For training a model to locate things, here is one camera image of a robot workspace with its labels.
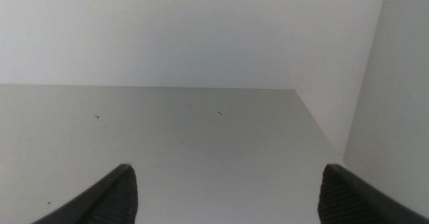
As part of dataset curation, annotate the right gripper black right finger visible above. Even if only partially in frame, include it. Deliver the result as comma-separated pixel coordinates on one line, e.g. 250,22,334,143
317,164,429,224

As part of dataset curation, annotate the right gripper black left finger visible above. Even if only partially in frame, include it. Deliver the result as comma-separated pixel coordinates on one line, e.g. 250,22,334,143
32,163,139,224

